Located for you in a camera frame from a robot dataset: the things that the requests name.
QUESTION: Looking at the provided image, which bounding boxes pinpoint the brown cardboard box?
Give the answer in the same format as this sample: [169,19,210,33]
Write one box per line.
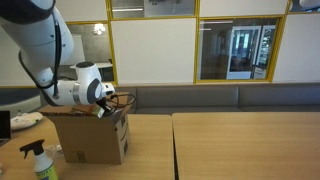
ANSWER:
[39,92,132,165]

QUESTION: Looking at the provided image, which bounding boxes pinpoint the grey upholstered bench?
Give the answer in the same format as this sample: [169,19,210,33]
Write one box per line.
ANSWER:
[0,82,320,116]

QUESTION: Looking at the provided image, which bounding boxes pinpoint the glowing cluster ceiling lamp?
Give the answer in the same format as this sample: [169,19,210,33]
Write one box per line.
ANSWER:
[92,23,107,36]

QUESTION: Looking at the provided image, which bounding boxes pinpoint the glass door display fridge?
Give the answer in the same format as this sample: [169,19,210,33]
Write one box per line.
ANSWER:
[254,24,277,80]

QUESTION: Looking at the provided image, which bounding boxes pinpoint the white flat object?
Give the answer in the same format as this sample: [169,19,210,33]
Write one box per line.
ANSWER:
[9,111,44,132]

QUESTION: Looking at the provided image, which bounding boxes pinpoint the black laptop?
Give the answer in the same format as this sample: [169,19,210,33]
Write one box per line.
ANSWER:
[0,110,12,147]

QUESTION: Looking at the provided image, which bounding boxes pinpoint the white globe pendant lamp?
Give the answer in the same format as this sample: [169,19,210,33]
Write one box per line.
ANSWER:
[298,0,320,10]

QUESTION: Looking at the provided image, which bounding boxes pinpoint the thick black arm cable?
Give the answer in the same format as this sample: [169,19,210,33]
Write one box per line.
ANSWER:
[18,13,63,100]

